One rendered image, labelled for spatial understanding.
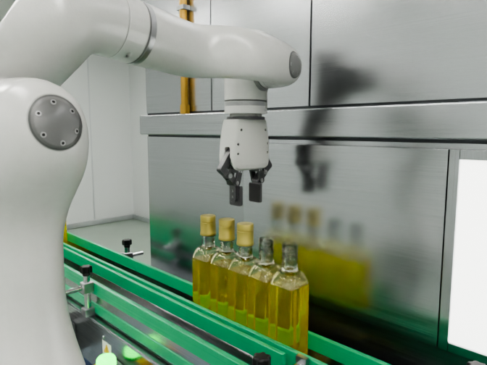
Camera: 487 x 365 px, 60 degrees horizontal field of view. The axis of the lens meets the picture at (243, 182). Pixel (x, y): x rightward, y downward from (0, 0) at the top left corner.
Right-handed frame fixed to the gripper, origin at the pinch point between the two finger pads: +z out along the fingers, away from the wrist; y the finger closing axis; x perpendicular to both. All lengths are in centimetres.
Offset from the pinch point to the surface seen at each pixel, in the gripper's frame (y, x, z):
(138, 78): -309, -548, -94
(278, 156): -11.8, -1.5, -7.0
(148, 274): -3, -42, 28
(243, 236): 1.5, 0.9, 8.2
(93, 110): -245, -578, -43
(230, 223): 0.5, -4.2, 6.5
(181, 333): 13.9, -3.7, 25.9
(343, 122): -12.7, 14.1, -14.3
